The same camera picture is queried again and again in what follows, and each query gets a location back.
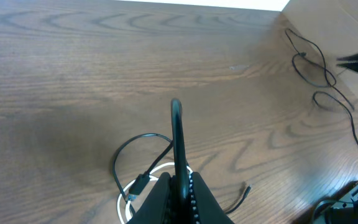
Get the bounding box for short black usb cable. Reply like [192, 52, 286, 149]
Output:
[109, 98, 252, 218]

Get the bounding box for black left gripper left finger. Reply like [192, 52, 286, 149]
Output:
[127, 172, 171, 224]

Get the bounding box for white usb cable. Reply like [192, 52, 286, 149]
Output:
[116, 161, 194, 224]

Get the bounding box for long black usb cable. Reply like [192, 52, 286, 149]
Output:
[284, 27, 358, 163]

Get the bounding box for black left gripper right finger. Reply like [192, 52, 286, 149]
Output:
[190, 172, 234, 224]

